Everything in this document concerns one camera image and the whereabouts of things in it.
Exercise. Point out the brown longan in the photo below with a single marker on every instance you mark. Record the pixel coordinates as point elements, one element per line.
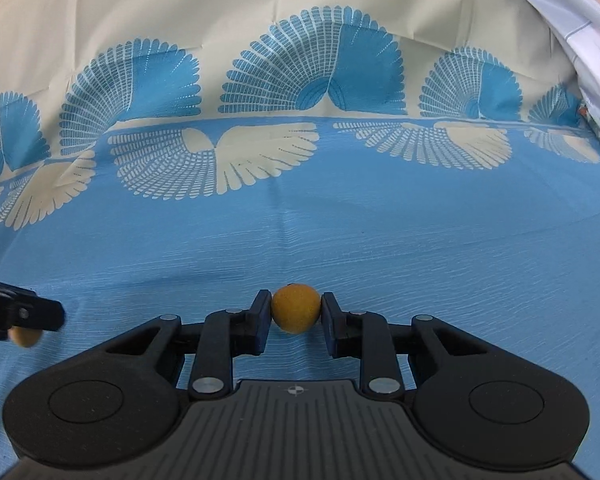
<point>26,338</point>
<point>296,310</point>

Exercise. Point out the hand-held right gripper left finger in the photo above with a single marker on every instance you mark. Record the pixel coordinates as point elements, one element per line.
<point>264,322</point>

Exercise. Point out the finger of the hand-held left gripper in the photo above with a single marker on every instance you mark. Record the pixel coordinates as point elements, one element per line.
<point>25,314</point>

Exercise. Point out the blue fan-print bedsheet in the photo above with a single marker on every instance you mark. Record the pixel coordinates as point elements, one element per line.
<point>330,235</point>

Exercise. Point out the white printed cloth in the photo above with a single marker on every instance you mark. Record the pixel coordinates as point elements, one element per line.
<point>580,25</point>

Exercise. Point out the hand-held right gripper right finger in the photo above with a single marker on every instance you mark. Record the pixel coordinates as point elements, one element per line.
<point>327,322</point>

